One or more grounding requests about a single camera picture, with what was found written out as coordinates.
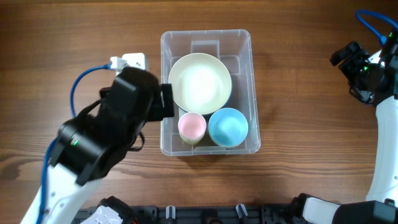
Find light blue small bowl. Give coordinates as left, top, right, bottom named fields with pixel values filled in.
left=208, top=108, right=249, bottom=148

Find yellow plastic cup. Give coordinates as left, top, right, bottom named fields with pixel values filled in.
left=180, top=134, right=203, bottom=145

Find cream large bowl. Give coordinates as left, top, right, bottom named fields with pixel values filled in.
left=167, top=53, right=233, bottom=115

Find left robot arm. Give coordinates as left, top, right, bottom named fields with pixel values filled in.
left=22, top=67, right=174, bottom=223

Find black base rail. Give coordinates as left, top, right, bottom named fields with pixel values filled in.
left=72, top=196, right=307, bottom=224

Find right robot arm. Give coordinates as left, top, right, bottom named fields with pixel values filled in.
left=292, top=29, right=397, bottom=223

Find dark blue plate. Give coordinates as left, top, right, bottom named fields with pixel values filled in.
left=174, top=81, right=233, bottom=115

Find pink plastic cup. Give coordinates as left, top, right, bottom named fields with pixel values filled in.
left=178, top=112, right=206, bottom=138

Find left blue cable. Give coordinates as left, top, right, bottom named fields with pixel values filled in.
left=35, top=63, right=113, bottom=224

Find clear plastic storage container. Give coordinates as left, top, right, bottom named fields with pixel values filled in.
left=160, top=29, right=261, bottom=156

